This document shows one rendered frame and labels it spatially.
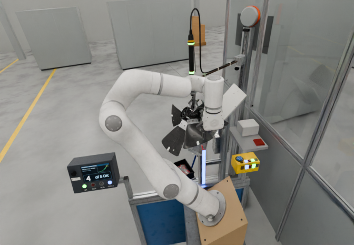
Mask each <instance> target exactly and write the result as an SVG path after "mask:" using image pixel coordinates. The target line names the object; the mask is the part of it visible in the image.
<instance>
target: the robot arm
mask: <svg viewBox="0 0 354 245"><path fill-rule="evenodd" d="M223 85H224V78H223V77H221V76H217V75H211V76H207V77H202V76H197V75H188V76H186V77H179V76H174V75H168V74H163V73H157V72H151V71H145V70H138V69H130V70H127V71H125V72H123V73H122V74H121V75H120V77H119V78H118V79H117V81H116V82H115V84H114V85H113V87H112V88H111V90H110V91H109V92H108V94H107V96H106V97H105V99H104V101H103V103H102V105H101V108H100V114H99V124H100V127H101V128H102V130H103V131H104V133H105V134H106V135H107V136H108V137H109V138H110V139H111V140H113V141H114V142H116V143H118V144H119V145H120V146H122V147H123V148H124V149H125V150H126V151H127V152H128V153H129V154H130V156H131V157H132V158H133V159H134V160H135V161H136V162H137V164H138V165H139V166H140V168H141V169H142V171H143V172H144V174H145V176H146V177H147V179H148V180H149V182H150V183H151V185H152V187H153V188H154V190H155V191H156V193H157V194H158V195H159V196H160V197H162V198H164V199H173V198H176V199H177V200H178V201H179V202H181V203H182V204H184V205H185V206H187V207H189V208H190V209H192V210H194V211H195V212H197V213H198V217H199V220H200V221H201V223H202V224H204V225H205V226H208V227H212V226H214V225H216V224H218V223H219V222H220V221H221V220H222V218H223V217H224V215H225V211H226V207H227V204H226V200H225V197H224V195H223V194H222V193H221V192H219V191H217V190H211V191H209V192H208V191H207V190H205V189H204V188H202V187H201V186H199V185H198V184H196V183H195V182H193V181H192V180H191V179H189V178H188V177H187V176H186V175H185V174H184V173H183V172H182V171H181V170H180V169H179V168H178V167H177V166H176V165H175V164H173V163H172V162H171V161H169V160H167V159H164V158H162V157H161V156H160V154H159V153H158V151H157V150H156V149H155V147H154V146H153V145H152V143H151V142H150V141H149V140H148V138H147V137H146V136H145V135H144V134H143V132H142V131H141V130H140V129H139V128H138V127H137V126H136V125H135V124H134V123H133V122H132V121H131V120H130V119H129V117H128V116H127V114H126V112H125V111H126V109H127V108H128V106H129V105H130V104H131V103H132V102H133V101H134V100H135V99H136V98H137V97H138V95H140V94H141V93H146V94H154V95H162V96H171V97H187V96H188V95H189V94H190V93H191V92H201V93H203V94H204V112H203V117H202V122H201V123H199V124H198V125H197V126H196V127H197V129H198V130H199V131H201V132H202V137H203V138H204V139H205V137H206V133H205V132H206V131H209V130H217V129H219V131H218V135H219V137H221V136H222V131H223V130H224V129H225V128H226V126H227V125H228V124H229V122H228V121H226V120H224V119H223V110H222V101H223ZM201 126H203V128H200V127H201Z"/></svg>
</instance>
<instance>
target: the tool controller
mask: <svg viewBox="0 0 354 245"><path fill-rule="evenodd" d="M67 170H68V174H69V176H70V180H71V184H72V187H73V191H74V193H82V192H89V191H95V190H102V189H109V188H116V187H117V185H118V183H119V179H120V174H119V169H118V165H117V160H116V155H115V152H111V153H104V154H96V155H89V156H81V157H76V158H73V159H72V161H71V162H70V163H69V164H68V166H67ZM87 174H92V177H93V181H92V182H85V181H84V177H83V175H87ZM109 180H111V181H112V184H108V181H109ZM101 181H102V182H104V184H103V185H100V184H99V183H100V182H101ZM91 183H95V186H94V187H92V186H91ZM83 184H86V185H87V187H86V188H83V187H82V185H83Z"/></svg>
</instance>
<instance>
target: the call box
mask: <svg viewBox="0 0 354 245"><path fill-rule="evenodd" d="M237 156H241V157H242V158H243V159H242V161H243V163H240V161H238V160H237ZM256 158H257V157H256V155H255V154H254V153H253V152H249V153H242V154H235V155H232V160H231V165H232V166H233V168H234V170H235V172H236V174H239V173H246V172H253V171H258V168H259V167H257V168H256V167H255V168H250V169H249V168H248V169H245V166H246V165H253V164H260V161H259V160H258V161H255V159H256ZM249 159H250V160H251V159H254V161H251V162H249V161H248V160H249ZM257 159H258V158H257ZM245 160H247V161H248V162H245ZM241 166H244V169H243V170H240V168H241Z"/></svg>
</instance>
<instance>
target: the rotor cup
mask: <svg viewBox="0 0 354 245"><path fill-rule="evenodd" d="M193 111H194V110H193V109H191V108H190V107H188V106H186V107H185V108H184V109H183V110H182V112H181V114H180V118H181V119H182V120H184V121H186V122H187V120H190V119H198V121H200V119H201V112H196V113H193ZM184 112H185V114H184ZM187 117H189V119H188V118H187Z"/></svg>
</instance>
